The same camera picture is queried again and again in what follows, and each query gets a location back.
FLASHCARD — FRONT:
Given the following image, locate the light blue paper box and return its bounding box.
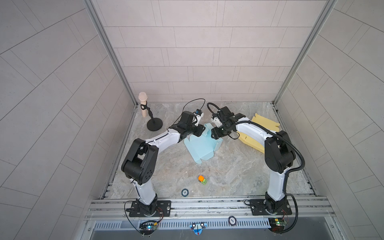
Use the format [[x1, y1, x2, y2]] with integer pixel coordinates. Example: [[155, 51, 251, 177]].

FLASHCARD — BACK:
[[184, 123, 223, 164]]

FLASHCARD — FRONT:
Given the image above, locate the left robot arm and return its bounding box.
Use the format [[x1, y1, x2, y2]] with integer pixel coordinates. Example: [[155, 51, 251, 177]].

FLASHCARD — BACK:
[[121, 109, 206, 215]]

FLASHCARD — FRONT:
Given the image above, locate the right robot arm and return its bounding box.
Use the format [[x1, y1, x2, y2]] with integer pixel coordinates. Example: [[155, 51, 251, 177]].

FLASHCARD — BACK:
[[207, 103, 305, 215]]

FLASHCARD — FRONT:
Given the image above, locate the yellow paper box stack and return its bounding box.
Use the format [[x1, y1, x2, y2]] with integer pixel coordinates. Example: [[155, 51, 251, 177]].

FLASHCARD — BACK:
[[236, 114, 280, 154]]

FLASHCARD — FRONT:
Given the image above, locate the black microphone stand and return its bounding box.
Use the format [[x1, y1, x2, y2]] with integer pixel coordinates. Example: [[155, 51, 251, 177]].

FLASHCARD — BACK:
[[141, 104, 163, 132]]

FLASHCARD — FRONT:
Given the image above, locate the beige microphone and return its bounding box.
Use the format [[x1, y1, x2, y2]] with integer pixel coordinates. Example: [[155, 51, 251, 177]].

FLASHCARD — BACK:
[[138, 92, 148, 118]]

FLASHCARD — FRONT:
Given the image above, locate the orange green toy block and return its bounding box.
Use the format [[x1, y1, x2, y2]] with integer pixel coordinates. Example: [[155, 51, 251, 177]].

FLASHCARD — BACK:
[[198, 176, 207, 185]]

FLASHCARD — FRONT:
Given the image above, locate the round black white disc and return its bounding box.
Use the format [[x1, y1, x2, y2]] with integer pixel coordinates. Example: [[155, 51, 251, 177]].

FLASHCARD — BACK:
[[228, 216, 237, 227]]

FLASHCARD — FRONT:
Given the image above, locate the blue sticker marker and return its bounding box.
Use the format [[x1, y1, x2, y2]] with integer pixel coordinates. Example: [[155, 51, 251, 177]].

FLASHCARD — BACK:
[[190, 222, 207, 236]]

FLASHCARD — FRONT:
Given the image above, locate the left green circuit board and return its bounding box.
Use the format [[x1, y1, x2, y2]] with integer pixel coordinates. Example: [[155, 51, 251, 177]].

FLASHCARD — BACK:
[[139, 220, 159, 236]]

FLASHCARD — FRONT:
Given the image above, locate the green circuit board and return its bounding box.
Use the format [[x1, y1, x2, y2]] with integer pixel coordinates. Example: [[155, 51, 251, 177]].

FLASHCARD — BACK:
[[139, 220, 159, 236], [268, 218, 287, 232]]

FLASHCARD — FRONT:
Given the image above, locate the right green circuit board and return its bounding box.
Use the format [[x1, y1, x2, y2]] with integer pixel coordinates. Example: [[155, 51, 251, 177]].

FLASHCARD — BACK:
[[268, 218, 287, 232]]

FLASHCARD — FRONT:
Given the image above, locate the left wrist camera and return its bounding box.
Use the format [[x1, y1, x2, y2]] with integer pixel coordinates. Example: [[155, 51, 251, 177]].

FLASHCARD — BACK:
[[193, 109, 204, 127]]

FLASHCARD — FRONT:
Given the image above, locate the black corrugated cable conduit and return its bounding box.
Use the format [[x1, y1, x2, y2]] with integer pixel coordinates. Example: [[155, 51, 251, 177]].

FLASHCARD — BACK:
[[206, 102, 306, 181]]

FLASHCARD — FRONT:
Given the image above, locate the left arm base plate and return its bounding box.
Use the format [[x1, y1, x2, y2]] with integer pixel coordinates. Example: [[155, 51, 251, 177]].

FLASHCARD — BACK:
[[125, 199, 172, 218]]

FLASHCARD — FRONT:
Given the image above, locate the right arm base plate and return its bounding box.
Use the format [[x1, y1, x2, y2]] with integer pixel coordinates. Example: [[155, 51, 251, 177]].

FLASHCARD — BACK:
[[248, 198, 292, 216]]

